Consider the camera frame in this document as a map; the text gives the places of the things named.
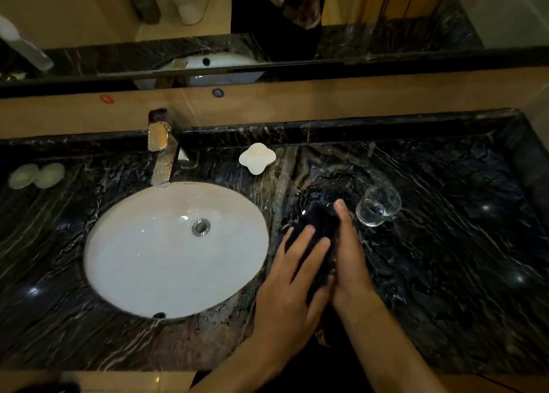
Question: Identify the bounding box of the person's right forearm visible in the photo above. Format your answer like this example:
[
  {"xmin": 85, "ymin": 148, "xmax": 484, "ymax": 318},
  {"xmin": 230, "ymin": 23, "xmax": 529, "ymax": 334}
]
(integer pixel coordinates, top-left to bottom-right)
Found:
[{"xmin": 339, "ymin": 295, "xmax": 447, "ymax": 393}]

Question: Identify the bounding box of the white oval sink basin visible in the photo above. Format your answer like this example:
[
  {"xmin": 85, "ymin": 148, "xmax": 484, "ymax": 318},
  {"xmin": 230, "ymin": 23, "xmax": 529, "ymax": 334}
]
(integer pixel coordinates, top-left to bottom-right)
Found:
[{"xmin": 83, "ymin": 181, "xmax": 270, "ymax": 320}]

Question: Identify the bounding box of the person's left forearm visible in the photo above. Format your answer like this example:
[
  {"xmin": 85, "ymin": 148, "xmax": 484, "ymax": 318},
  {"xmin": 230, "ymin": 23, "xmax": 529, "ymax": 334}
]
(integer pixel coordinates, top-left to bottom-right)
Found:
[{"xmin": 189, "ymin": 333, "xmax": 292, "ymax": 393}]

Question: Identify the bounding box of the white soap dish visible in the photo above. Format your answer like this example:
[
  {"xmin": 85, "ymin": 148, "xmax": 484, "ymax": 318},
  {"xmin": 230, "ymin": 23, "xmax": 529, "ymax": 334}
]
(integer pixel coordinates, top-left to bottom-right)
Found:
[{"xmin": 238, "ymin": 142, "xmax": 277, "ymax": 176}]

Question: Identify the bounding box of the chrome faucet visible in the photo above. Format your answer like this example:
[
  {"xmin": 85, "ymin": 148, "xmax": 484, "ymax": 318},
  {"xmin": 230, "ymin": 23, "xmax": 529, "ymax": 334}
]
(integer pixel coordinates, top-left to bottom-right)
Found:
[{"xmin": 147, "ymin": 108, "xmax": 200, "ymax": 188}]

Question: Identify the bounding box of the wall mirror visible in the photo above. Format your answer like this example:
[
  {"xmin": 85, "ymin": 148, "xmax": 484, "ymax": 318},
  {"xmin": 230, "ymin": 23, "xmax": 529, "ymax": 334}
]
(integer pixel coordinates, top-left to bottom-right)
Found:
[{"xmin": 0, "ymin": 0, "xmax": 549, "ymax": 90}]

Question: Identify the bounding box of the person's right hand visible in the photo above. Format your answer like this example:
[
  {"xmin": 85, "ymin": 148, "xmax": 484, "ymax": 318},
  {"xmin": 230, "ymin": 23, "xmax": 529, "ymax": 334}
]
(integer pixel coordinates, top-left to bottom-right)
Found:
[{"xmin": 329, "ymin": 199, "xmax": 380, "ymax": 317}]

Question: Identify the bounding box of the dark cleaning cloth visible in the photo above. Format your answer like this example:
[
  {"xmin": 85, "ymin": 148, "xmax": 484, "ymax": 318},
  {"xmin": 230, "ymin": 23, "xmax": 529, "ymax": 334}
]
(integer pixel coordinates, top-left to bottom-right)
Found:
[{"xmin": 284, "ymin": 201, "xmax": 343, "ymax": 307}]

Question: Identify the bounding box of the clear drinking glass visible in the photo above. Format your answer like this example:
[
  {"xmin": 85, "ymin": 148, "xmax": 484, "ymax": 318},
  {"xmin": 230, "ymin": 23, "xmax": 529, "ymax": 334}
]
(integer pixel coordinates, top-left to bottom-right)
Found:
[
  {"xmin": 355, "ymin": 185, "xmax": 402, "ymax": 228},
  {"xmin": 300, "ymin": 199, "xmax": 344, "ymax": 217}
]

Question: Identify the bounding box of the person's left hand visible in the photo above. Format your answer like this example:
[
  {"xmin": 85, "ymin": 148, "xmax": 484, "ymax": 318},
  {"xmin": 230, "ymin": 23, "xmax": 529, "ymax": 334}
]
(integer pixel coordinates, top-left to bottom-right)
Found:
[{"xmin": 253, "ymin": 225, "xmax": 336, "ymax": 365}]

